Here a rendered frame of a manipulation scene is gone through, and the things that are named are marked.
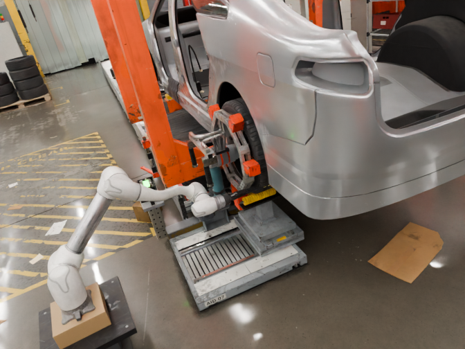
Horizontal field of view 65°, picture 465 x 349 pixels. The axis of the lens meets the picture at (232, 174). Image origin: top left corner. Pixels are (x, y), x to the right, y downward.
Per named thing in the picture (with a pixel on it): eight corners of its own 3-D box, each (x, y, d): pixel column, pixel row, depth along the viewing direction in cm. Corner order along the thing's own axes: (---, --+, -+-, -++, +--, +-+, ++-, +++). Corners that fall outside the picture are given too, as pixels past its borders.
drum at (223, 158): (241, 162, 247) (238, 143, 241) (212, 172, 242) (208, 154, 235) (234, 155, 259) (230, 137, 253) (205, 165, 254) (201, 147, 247)
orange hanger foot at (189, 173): (243, 161, 306) (236, 123, 290) (185, 182, 293) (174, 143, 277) (236, 155, 320) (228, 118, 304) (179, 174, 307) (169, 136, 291)
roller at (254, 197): (279, 194, 260) (279, 187, 258) (242, 208, 253) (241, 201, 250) (275, 190, 265) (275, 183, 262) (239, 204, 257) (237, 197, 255)
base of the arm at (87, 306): (63, 330, 194) (59, 323, 192) (59, 304, 212) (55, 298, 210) (97, 314, 201) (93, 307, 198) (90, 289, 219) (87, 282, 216)
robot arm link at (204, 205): (216, 201, 228) (209, 190, 238) (193, 210, 224) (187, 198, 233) (219, 214, 234) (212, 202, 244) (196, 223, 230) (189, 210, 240)
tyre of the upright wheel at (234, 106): (249, 73, 250) (246, 141, 301) (217, 82, 244) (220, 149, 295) (299, 136, 212) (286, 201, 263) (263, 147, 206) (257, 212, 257)
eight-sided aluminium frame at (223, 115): (258, 200, 240) (245, 123, 214) (249, 203, 238) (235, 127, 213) (228, 169, 286) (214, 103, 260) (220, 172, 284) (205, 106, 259)
